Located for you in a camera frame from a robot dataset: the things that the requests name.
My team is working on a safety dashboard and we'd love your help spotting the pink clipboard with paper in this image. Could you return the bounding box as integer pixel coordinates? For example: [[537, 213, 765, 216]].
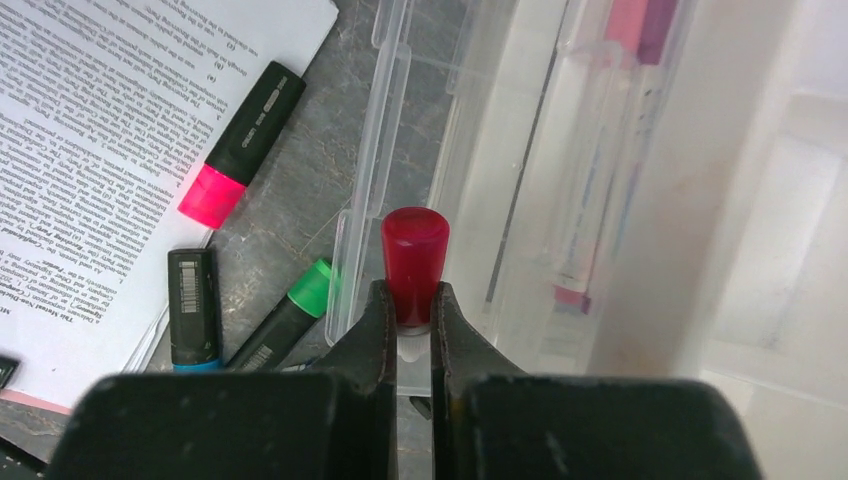
[[1, 1, 339, 414]]

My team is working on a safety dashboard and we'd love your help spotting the black blue-capped highlighter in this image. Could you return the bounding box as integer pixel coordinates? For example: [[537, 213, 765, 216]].
[[167, 248, 223, 372]]

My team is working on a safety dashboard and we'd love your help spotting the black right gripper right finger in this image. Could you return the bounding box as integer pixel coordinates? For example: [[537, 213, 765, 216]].
[[431, 283, 762, 479]]

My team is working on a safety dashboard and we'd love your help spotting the white pink-capped marker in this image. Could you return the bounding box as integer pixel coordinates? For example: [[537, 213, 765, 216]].
[[548, 1, 648, 311]]

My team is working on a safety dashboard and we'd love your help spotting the black green-capped highlighter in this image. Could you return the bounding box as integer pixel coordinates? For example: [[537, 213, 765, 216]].
[[226, 258, 332, 371]]

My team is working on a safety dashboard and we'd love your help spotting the white drawer organizer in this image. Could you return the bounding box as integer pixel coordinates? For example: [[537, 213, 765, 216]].
[[325, 1, 847, 479]]

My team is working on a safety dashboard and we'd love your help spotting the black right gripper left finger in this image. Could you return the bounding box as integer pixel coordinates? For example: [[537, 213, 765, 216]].
[[46, 280, 398, 479]]

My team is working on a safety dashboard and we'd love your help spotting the small red-capped bottle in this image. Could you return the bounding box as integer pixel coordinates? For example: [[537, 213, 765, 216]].
[[381, 207, 450, 363]]

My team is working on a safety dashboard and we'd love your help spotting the black pink-capped highlighter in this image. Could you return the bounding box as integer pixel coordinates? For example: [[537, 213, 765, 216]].
[[177, 61, 306, 229]]

